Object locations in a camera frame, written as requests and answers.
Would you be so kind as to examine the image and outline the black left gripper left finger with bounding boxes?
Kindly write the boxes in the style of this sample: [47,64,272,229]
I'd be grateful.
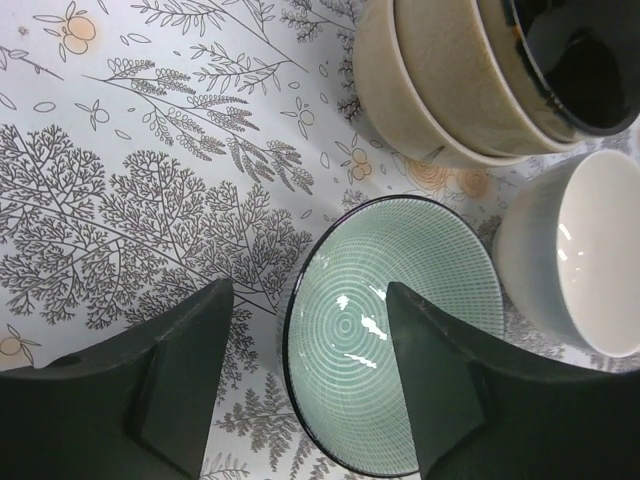
[1,279,234,479]

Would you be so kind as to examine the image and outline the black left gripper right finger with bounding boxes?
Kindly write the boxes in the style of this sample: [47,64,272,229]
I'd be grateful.
[387,282,639,479]

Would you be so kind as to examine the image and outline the pale green ribbed bowl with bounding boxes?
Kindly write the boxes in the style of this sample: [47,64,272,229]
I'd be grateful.
[276,194,504,478]

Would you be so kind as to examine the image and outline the grey white gradient bowl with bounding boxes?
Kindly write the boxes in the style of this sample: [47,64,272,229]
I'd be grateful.
[493,150,639,358]

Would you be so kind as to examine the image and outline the beige floral bowl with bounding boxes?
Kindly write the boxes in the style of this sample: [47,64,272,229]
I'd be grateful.
[352,0,526,170]
[394,0,576,157]

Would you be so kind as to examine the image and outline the black glossy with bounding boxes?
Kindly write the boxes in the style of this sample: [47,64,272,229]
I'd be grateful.
[504,1,639,136]

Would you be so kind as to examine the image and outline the floral patterned table mat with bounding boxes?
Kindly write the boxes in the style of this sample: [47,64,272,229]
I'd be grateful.
[0,0,640,480]

